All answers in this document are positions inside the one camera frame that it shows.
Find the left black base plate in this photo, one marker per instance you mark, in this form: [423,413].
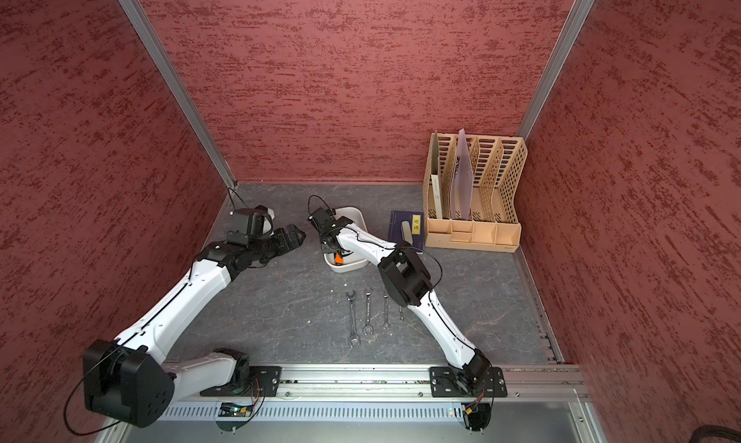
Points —
[254,381]

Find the medium silver combination wrench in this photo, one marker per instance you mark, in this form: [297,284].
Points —
[368,328]

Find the beige stapler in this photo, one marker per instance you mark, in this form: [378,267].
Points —
[406,232]

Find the small silver combination wrench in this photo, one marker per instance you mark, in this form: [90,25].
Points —
[386,317]

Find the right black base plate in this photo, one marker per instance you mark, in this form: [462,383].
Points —
[447,382]

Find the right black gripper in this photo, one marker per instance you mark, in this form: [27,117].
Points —
[327,244]

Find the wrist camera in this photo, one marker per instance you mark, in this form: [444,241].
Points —
[251,224]
[322,220]

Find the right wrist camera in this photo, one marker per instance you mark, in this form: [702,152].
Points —
[322,220]

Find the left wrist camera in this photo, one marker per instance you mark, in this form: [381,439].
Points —
[251,224]

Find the white booklet in organizer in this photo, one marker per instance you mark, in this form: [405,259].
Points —
[437,196]

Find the aluminium front rail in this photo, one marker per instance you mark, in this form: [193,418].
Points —
[404,383]

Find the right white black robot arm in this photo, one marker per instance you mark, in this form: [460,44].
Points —
[407,282]

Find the tan plastic file organizer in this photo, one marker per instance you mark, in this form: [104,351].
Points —
[498,163]

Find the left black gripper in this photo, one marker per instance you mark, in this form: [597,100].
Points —
[284,245]

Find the translucent plastic folder sheet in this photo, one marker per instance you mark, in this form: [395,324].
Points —
[463,180]

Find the dark blue notebook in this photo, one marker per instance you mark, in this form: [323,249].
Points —
[417,224]

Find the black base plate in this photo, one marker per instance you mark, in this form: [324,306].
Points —
[447,382]
[254,381]

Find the large silver combination wrench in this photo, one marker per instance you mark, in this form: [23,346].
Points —
[354,339]

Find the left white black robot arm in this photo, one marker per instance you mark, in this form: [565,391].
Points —
[129,380]

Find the white plastic storage tray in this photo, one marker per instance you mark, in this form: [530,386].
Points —
[353,261]

